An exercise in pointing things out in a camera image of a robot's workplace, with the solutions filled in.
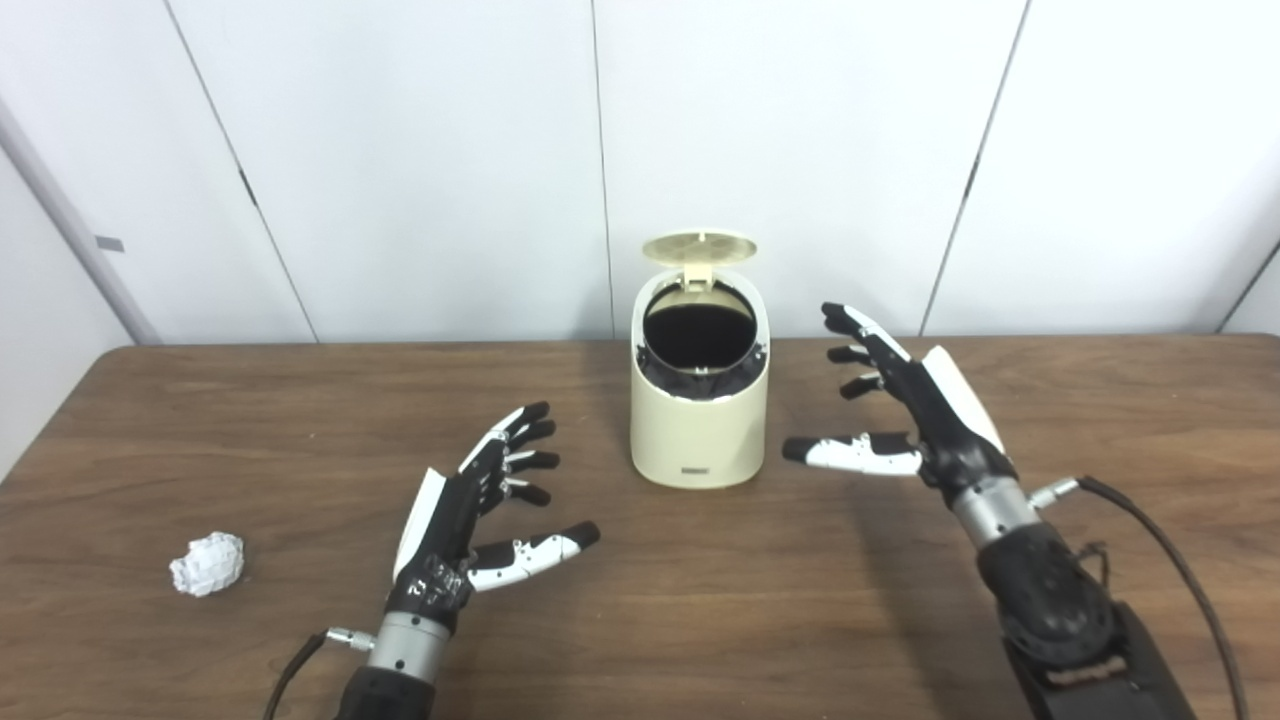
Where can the white paper ball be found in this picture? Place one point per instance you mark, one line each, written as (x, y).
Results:
(208, 564)

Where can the cream round bin lid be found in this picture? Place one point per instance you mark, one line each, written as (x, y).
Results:
(700, 248)

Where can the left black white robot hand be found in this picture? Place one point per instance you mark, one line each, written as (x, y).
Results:
(445, 520)

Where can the grey wall corner post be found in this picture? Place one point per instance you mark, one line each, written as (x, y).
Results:
(80, 225)

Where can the small grey wall tag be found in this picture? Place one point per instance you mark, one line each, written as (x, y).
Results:
(110, 244)

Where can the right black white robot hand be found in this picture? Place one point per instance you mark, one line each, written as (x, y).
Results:
(950, 430)

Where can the black bin liner bag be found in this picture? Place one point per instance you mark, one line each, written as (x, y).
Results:
(700, 340)

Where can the cream-colored bin body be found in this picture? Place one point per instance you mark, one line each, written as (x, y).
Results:
(698, 440)

